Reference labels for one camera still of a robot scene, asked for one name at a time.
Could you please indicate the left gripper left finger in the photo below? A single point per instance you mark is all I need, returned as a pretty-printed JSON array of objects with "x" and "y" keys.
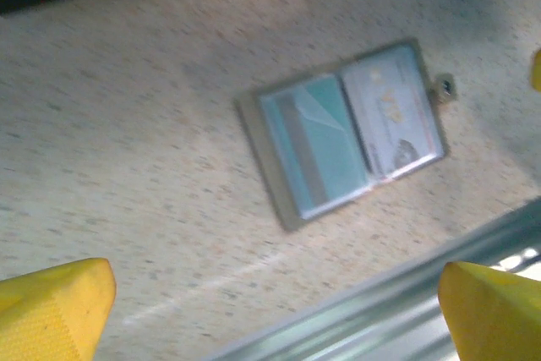
[{"x": 46, "y": 314}]

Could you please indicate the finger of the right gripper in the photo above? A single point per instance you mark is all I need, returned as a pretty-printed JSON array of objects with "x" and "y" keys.
[{"x": 537, "y": 69}]

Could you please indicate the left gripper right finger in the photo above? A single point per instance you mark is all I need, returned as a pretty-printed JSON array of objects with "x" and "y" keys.
[{"x": 494, "y": 318}]

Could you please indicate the white VIP card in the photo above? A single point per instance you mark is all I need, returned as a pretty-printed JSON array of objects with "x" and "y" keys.
[{"x": 393, "y": 111}]

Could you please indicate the teal card with grey stripe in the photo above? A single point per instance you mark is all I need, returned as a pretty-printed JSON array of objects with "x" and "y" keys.
[{"x": 325, "y": 145}]

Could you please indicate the aluminium mounting rail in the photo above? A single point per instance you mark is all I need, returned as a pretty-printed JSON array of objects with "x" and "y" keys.
[{"x": 380, "y": 318}]

